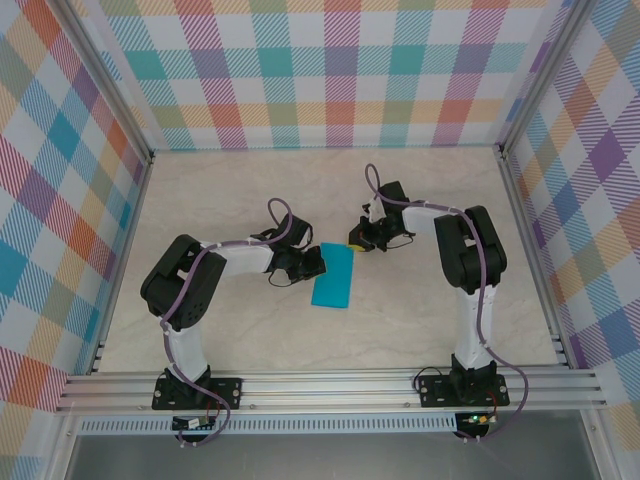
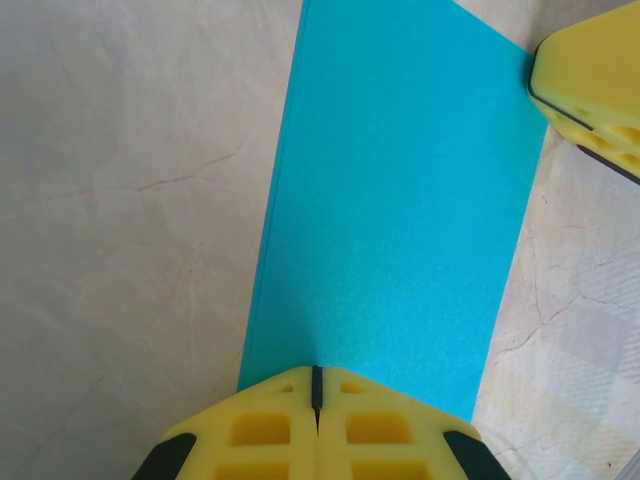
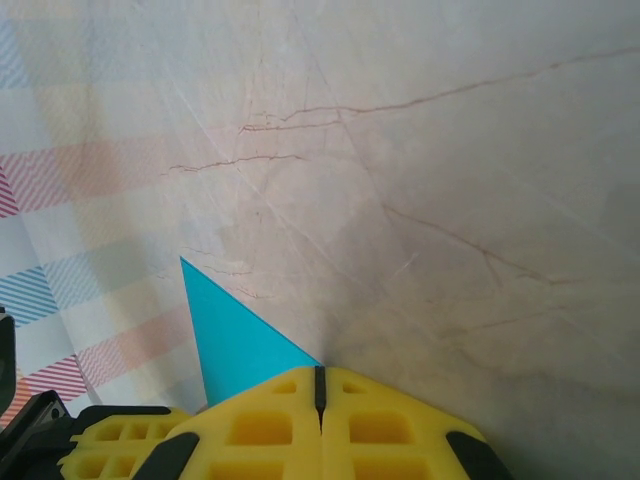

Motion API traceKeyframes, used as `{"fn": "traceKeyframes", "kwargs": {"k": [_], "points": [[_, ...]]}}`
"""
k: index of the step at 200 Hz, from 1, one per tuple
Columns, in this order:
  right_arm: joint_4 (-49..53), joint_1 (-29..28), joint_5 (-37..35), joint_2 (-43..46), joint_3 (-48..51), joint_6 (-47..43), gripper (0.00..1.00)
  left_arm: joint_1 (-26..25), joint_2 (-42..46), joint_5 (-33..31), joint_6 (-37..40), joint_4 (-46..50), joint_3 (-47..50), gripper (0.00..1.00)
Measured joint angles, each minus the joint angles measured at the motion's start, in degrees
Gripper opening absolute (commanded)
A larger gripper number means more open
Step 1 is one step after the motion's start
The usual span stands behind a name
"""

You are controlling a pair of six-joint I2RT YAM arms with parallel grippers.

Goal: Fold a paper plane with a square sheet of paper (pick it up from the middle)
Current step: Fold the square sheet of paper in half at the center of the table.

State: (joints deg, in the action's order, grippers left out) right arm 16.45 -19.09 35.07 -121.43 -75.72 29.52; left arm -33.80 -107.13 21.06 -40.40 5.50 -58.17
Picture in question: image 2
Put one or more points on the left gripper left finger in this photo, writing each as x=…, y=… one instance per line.
x=260, y=440

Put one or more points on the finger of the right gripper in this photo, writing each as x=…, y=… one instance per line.
x=590, y=70
x=615, y=147

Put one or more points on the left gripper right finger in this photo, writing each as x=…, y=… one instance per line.
x=380, y=440

